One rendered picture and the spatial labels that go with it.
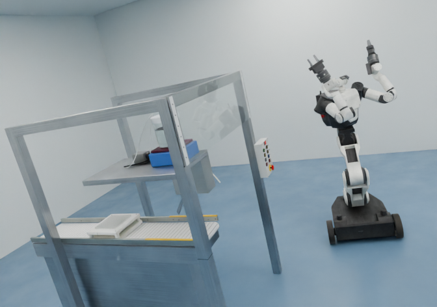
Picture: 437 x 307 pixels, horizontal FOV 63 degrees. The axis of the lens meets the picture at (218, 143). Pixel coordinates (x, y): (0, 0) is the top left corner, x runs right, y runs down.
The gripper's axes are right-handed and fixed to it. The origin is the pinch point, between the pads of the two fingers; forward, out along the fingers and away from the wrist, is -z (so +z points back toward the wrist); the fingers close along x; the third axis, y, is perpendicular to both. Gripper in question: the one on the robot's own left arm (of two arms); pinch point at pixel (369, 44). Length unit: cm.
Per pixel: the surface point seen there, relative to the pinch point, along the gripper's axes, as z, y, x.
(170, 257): 140, 113, 159
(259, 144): 77, 79, 85
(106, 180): 93, 129, 185
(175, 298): 166, 126, 144
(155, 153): 83, 103, 173
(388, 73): -18, -2, -175
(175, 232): 127, 115, 148
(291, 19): -118, 95, -132
